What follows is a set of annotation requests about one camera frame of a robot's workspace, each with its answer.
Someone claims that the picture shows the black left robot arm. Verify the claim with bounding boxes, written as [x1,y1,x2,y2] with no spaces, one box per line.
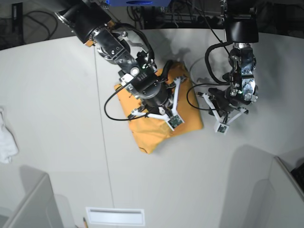
[205,0,259,117]

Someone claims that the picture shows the power strip with plugs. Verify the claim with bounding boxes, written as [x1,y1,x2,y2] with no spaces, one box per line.
[163,13,224,24]

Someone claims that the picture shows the black keyboard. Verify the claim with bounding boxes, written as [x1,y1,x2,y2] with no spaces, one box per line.
[291,163,304,190]

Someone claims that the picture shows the yellow T-shirt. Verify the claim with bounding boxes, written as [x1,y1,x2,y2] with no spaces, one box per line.
[129,62,203,154]

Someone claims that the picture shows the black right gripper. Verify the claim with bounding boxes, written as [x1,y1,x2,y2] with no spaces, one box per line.
[128,71,174,112]

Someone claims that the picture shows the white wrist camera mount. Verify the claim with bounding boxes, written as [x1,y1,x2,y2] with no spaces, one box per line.
[197,92,248,135]
[128,76,186,130]

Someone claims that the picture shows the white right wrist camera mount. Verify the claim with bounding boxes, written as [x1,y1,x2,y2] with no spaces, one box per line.
[128,76,186,130]

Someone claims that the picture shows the grey partition panel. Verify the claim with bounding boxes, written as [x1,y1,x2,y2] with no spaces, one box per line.
[0,172,64,228]
[266,157,304,228]

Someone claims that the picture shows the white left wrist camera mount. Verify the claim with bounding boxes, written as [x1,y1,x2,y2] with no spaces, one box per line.
[197,92,248,135]

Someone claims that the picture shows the grey right partition panel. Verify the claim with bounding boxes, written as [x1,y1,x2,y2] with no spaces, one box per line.
[266,157,304,228]

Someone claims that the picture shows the grey left partition panel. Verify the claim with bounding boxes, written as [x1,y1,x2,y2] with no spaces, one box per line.
[0,172,64,228]

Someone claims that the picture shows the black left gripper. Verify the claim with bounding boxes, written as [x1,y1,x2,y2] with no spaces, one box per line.
[208,87,249,116]

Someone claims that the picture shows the blue grey device box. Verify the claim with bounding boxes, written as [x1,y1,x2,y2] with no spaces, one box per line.
[105,0,171,7]

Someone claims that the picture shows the pencil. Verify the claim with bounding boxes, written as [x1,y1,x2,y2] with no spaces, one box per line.
[83,217,88,228]

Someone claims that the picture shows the white crumpled cloth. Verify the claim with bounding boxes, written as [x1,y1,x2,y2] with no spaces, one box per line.
[0,107,19,164]

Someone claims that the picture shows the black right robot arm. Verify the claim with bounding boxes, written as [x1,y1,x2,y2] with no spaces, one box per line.
[55,0,174,112]

